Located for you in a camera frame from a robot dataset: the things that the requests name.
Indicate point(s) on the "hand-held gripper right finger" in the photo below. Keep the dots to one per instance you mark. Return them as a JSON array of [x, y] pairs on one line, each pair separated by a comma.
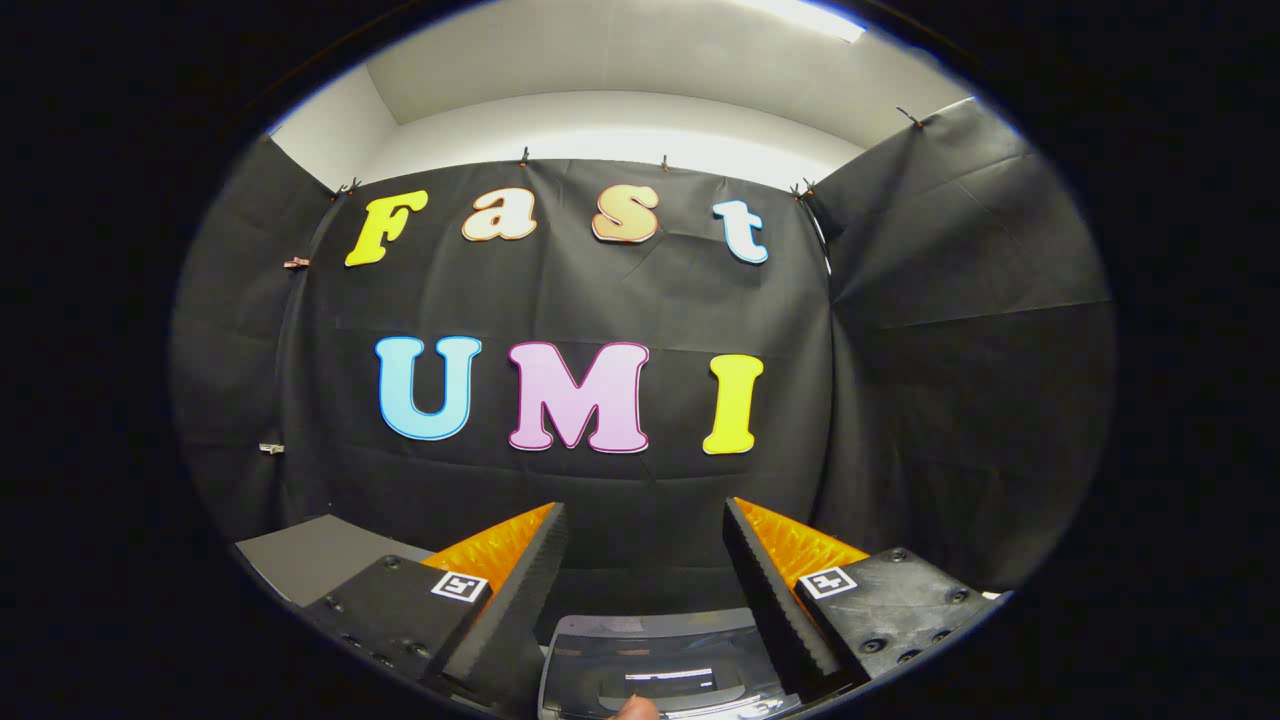
[[775, 610]]

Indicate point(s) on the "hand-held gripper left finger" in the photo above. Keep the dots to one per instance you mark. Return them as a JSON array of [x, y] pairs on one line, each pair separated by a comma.
[[520, 610]]

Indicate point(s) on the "grey washing machine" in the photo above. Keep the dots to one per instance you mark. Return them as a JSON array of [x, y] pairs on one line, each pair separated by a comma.
[[650, 625]]

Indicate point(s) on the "black backdrop cloth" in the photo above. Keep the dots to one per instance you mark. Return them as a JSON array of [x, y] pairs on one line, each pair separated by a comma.
[[600, 300]]

